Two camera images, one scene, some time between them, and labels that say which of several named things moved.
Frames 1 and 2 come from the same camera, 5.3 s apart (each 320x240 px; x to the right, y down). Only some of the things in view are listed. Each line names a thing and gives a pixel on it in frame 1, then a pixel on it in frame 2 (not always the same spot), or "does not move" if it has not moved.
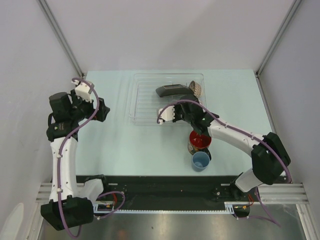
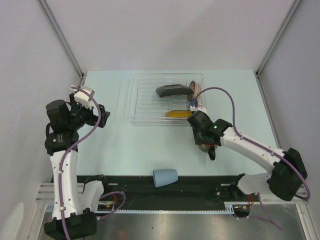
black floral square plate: x=174 y=90 does not move
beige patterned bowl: x=196 y=88 does not move
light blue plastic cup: x=200 y=161 → x=164 y=176
